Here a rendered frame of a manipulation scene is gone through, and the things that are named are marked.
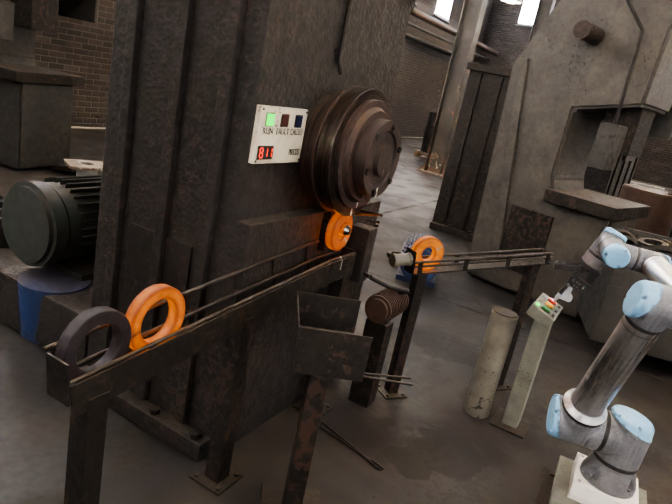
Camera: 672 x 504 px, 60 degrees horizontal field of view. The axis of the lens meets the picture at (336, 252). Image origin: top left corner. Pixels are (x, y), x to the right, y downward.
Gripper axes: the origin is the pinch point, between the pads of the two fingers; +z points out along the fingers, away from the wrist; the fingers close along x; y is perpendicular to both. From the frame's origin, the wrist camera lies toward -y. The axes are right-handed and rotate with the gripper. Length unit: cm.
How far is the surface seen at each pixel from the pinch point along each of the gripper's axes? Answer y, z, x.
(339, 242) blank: -73, 15, -61
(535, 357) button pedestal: 9.7, 27.6, 2.5
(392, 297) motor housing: -51, 33, -32
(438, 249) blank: -51, 11, -10
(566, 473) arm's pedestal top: 43, 42, -34
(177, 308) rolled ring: -72, 21, -145
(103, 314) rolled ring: -73, 16, -169
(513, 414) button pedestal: 19, 56, 2
